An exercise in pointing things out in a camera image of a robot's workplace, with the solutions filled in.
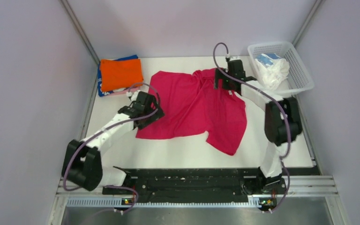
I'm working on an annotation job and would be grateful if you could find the orange folded t-shirt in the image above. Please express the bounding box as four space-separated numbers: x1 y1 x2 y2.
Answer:
100 59 143 92

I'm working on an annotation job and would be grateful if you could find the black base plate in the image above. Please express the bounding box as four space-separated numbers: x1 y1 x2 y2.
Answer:
101 167 319 203

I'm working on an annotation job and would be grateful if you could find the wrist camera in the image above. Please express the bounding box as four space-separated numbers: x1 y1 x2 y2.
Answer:
126 90 140 102
225 54 241 62

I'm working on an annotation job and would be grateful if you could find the white cable duct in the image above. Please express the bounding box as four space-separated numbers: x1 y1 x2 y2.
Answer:
67 197 261 208

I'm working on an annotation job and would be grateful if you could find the blue folded t-shirt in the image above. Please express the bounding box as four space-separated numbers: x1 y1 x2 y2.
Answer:
97 55 139 97

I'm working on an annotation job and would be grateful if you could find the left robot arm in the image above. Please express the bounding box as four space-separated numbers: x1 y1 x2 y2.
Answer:
61 90 165 194

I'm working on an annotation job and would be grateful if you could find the white plastic basket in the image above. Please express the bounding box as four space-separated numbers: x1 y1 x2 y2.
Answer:
247 41 315 97

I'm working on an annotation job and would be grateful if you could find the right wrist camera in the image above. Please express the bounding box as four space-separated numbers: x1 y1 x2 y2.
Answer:
225 54 241 62

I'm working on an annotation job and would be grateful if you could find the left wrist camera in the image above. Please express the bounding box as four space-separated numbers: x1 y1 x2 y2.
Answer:
126 90 140 102

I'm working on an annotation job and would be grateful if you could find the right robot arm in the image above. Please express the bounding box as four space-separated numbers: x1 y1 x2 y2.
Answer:
214 56 302 195

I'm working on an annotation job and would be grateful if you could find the white crumpled t-shirt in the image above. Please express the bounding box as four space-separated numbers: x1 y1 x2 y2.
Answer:
255 58 290 90

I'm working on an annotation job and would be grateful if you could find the light pink folded t-shirt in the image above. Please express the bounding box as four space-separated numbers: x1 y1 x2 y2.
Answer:
109 88 139 97

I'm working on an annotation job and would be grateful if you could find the aluminium rail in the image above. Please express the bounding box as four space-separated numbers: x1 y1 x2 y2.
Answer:
55 175 338 196

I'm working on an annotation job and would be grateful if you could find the light blue cloth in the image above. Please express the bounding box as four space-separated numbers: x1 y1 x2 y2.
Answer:
256 53 282 68

